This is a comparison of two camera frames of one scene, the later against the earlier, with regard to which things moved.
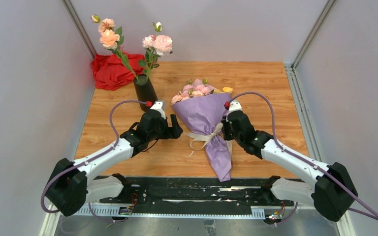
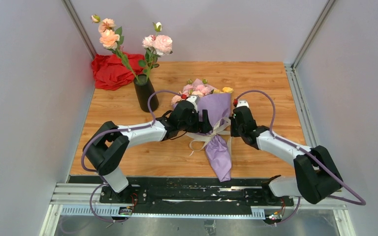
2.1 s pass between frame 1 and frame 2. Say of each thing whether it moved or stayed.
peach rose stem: stayed
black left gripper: moved
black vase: stayed
